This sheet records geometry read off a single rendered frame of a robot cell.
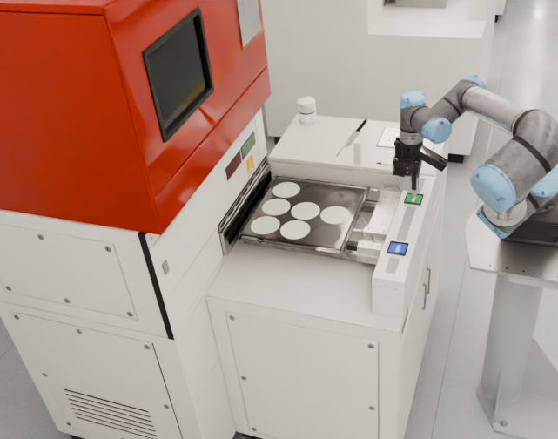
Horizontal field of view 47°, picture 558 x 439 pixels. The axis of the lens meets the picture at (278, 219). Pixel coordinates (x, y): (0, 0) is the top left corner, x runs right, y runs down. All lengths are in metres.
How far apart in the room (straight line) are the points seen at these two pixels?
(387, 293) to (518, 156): 0.58
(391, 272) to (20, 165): 1.06
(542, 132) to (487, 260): 0.69
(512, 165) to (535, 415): 1.45
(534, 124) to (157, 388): 1.40
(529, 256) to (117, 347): 1.35
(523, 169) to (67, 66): 1.04
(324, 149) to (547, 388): 1.29
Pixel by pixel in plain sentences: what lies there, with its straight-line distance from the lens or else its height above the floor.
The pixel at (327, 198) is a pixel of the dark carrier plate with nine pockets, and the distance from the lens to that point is 2.26.
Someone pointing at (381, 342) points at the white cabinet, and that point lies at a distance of 1.94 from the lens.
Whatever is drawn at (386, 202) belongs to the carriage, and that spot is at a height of 0.88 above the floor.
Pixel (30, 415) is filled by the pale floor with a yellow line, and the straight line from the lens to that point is 3.05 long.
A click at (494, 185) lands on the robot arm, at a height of 1.36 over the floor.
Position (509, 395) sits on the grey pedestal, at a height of 0.05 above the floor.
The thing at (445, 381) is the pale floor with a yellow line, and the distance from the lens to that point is 2.84.
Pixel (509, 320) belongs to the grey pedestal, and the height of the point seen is 0.48.
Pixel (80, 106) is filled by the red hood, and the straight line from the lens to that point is 1.55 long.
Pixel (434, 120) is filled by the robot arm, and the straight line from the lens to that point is 1.86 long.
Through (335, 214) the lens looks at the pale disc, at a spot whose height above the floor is 0.90.
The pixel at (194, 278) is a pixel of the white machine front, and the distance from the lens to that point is 1.98.
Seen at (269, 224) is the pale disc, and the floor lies 0.90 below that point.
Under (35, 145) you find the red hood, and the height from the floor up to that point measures 1.46.
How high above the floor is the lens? 2.21
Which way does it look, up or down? 37 degrees down
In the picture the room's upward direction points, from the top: 7 degrees counter-clockwise
